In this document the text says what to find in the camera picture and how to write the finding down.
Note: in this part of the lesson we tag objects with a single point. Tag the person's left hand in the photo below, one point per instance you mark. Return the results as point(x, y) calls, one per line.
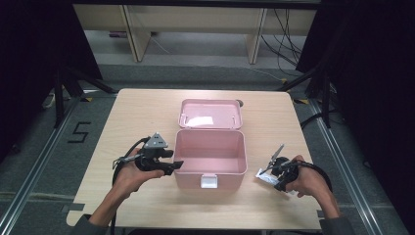
point(130, 179)

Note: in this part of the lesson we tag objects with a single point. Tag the black metal stand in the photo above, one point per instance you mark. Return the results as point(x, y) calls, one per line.
point(326, 98)
point(59, 98)

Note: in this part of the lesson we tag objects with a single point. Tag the aluminium floor rail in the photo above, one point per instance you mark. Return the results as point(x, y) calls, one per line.
point(36, 166)
point(342, 169)

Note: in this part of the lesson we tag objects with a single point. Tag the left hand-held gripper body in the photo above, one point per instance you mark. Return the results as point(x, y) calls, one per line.
point(156, 142)

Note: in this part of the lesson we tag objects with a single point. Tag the person's right hand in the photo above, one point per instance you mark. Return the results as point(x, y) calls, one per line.
point(310, 179)

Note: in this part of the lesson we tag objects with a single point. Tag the pink storage box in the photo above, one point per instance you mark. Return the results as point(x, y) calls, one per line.
point(210, 153)

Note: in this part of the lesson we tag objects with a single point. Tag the black curtain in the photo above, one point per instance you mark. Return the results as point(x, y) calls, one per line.
point(32, 65)
point(375, 98)

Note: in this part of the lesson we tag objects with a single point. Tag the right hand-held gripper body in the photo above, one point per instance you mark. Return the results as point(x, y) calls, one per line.
point(288, 169)

